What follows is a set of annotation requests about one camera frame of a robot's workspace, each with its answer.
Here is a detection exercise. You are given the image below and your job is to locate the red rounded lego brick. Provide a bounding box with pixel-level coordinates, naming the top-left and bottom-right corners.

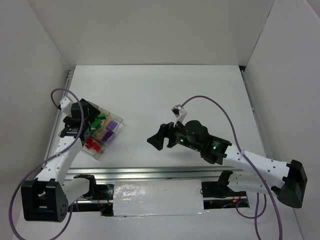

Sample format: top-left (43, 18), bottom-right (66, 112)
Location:
top-left (84, 137), bottom-right (94, 149)

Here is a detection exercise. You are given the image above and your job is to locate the green long lego brick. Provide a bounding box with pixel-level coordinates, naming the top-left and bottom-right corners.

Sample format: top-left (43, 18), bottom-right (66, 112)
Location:
top-left (91, 118), bottom-right (102, 130)

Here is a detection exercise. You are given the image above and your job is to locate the small purple square lego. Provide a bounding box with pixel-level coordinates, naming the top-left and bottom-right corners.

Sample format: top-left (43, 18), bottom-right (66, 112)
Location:
top-left (102, 131), bottom-right (114, 142)

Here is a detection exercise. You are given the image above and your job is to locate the purple rounded lego brick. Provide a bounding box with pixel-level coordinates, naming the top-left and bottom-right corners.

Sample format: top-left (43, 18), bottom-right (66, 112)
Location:
top-left (106, 120), bottom-right (118, 131)

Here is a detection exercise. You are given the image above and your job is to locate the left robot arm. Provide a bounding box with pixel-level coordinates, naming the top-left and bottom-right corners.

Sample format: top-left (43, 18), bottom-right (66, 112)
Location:
top-left (21, 97), bottom-right (101, 223)

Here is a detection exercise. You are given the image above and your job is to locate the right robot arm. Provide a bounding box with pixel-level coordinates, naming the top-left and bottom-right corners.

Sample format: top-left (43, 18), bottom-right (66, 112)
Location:
top-left (147, 120), bottom-right (308, 209)

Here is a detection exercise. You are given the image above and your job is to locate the amber plastic container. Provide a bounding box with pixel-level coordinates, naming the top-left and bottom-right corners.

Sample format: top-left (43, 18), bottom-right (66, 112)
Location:
top-left (90, 107), bottom-right (112, 138)

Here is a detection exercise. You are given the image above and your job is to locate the long clear plastic container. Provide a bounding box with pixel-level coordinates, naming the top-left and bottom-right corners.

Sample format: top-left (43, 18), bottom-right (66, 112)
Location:
top-left (54, 128), bottom-right (105, 160)

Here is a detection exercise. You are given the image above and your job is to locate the purple butterfly lego piece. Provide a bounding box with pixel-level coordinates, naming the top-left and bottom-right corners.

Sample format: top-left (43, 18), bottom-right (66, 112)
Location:
top-left (98, 131), bottom-right (106, 142)

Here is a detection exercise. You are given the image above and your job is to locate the small clear plastic container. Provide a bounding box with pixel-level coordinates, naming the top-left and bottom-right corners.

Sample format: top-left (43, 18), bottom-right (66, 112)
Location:
top-left (100, 113), bottom-right (124, 148)

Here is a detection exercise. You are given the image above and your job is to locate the white foam board cover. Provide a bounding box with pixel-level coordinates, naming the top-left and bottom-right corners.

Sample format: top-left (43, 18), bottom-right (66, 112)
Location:
top-left (113, 180), bottom-right (205, 217)

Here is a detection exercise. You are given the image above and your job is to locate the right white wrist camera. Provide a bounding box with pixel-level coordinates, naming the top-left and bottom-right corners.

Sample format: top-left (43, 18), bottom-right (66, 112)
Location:
top-left (171, 104), bottom-right (188, 127)

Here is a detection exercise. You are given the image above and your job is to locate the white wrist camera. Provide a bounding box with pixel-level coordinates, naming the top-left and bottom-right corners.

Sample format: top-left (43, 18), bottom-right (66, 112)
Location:
top-left (58, 96), bottom-right (74, 115)
top-left (171, 104), bottom-right (188, 127)

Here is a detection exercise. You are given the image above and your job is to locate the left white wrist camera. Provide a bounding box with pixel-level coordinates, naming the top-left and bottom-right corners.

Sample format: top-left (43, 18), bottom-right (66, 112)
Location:
top-left (58, 96), bottom-right (74, 115)

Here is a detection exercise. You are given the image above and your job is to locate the aluminium front rail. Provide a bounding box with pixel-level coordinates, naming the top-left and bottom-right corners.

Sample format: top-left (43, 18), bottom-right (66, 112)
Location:
top-left (65, 166), bottom-right (246, 181)

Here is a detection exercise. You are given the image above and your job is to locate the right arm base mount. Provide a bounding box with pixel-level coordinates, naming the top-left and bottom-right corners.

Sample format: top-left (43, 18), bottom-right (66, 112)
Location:
top-left (200, 170), bottom-right (249, 210)

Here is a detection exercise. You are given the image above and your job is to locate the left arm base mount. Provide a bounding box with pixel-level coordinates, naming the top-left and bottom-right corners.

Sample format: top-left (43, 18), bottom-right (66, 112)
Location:
top-left (72, 174), bottom-right (115, 217)

